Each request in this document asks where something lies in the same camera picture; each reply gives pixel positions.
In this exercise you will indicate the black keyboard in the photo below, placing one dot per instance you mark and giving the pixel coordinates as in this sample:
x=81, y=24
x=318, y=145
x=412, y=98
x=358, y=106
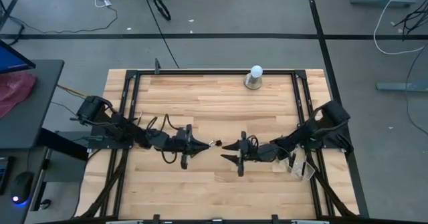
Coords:
x=3, y=174

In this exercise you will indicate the clear plastic container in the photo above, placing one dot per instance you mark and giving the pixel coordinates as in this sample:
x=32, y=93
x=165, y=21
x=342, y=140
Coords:
x=302, y=172

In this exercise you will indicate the desk monitor blue screen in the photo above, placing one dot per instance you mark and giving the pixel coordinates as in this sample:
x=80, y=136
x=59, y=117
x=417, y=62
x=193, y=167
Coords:
x=10, y=58

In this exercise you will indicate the black frame clamp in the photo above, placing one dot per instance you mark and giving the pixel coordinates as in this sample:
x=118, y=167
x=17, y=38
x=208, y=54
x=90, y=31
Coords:
x=156, y=219
x=275, y=219

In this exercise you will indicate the black pen silver tip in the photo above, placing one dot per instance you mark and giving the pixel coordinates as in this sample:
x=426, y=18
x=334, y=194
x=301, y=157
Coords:
x=217, y=143

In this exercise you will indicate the black metal table frame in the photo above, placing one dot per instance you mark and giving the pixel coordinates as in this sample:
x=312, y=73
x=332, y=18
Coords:
x=217, y=72

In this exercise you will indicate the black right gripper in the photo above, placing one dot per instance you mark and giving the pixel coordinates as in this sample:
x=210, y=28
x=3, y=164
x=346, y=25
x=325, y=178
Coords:
x=247, y=150

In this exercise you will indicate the black desk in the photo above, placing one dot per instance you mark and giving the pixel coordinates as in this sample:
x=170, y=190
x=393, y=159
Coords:
x=30, y=127

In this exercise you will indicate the white light bulb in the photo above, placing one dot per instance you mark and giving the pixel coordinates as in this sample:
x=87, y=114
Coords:
x=257, y=71

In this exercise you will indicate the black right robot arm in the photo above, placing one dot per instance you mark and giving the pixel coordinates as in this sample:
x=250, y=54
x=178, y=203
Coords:
x=321, y=123

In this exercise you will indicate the pink cloth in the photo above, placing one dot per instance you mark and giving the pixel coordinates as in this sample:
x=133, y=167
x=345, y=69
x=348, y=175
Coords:
x=15, y=90

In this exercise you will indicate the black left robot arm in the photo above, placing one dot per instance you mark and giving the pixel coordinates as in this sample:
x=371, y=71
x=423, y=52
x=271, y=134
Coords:
x=127, y=128

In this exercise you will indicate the black computer mouse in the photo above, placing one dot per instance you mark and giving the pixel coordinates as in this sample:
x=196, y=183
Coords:
x=21, y=187

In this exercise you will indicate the black desk caster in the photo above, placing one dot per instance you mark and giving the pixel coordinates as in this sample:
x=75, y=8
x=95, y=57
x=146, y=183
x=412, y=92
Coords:
x=45, y=204

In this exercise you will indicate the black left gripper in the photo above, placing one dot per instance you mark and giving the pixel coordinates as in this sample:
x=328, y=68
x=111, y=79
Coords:
x=184, y=142

